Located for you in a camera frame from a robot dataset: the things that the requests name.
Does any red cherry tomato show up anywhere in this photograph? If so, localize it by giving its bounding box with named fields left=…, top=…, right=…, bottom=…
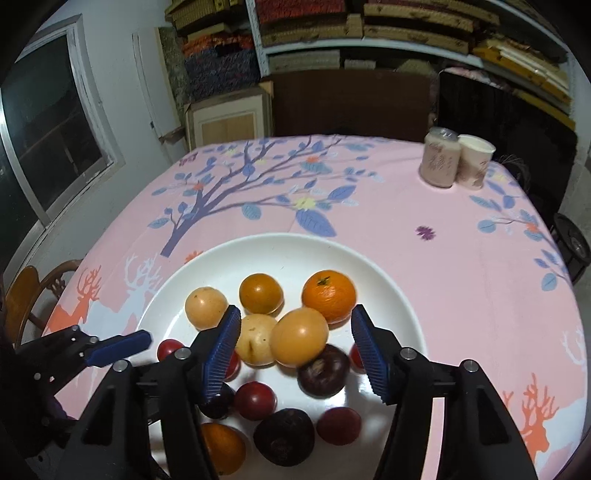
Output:
left=224, top=352, right=242, bottom=381
left=235, top=381, right=276, bottom=421
left=156, top=339, right=184, bottom=362
left=317, top=407, right=362, bottom=446
left=349, top=344, right=365, bottom=373

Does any dark purple plum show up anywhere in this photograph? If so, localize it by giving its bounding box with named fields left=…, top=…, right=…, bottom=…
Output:
left=198, top=383, right=235, bottom=420

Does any large orange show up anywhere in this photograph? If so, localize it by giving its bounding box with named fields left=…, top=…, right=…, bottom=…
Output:
left=201, top=423, right=246, bottom=475

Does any yellow round pear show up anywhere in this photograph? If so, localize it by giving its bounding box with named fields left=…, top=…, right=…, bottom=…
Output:
left=184, top=286, right=228, bottom=331

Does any dark water chestnut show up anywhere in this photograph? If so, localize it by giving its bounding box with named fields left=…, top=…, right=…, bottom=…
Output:
left=252, top=408, right=315, bottom=467
left=297, top=344, right=351, bottom=399

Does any olive yellow plum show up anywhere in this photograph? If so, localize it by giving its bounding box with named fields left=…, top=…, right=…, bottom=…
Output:
left=238, top=273, right=284, bottom=315

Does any pale orange round fruit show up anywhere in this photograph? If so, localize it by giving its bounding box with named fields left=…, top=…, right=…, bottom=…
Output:
left=270, top=307, right=329, bottom=368

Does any small mandarin orange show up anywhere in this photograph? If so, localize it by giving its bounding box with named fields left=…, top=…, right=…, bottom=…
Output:
left=301, top=270, right=356, bottom=325

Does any pale yellow round fruit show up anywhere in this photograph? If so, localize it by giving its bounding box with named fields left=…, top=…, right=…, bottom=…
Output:
left=235, top=314, right=276, bottom=367

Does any wooden chair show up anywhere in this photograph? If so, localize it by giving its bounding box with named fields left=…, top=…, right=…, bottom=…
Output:
left=5, top=260, right=81, bottom=347

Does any white oval plate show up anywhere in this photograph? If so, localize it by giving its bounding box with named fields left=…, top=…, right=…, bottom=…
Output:
left=139, top=233, right=426, bottom=479

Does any pink deer tablecloth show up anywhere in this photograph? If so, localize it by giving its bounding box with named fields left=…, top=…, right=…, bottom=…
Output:
left=47, top=136, right=587, bottom=479

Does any black stool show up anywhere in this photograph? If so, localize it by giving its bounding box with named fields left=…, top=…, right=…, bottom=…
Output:
left=551, top=213, right=590, bottom=285

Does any left window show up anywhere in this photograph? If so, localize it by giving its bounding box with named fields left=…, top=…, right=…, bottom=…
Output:
left=1, top=15, right=116, bottom=271

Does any framed cardboard panel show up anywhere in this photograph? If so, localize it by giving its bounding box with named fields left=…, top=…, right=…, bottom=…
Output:
left=185, top=86, right=273, bottom=150

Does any black chair back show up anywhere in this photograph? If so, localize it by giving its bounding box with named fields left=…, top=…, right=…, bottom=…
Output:
left=436, top=71, right=577, bottom=225

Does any dark brown chair back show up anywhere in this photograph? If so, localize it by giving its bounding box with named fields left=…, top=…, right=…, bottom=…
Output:
left=266, top=69, right=436, bottom=142

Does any white metal shelf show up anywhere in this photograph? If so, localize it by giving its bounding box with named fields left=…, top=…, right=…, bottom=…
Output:
left=245, top=1, right=573, bottom=116

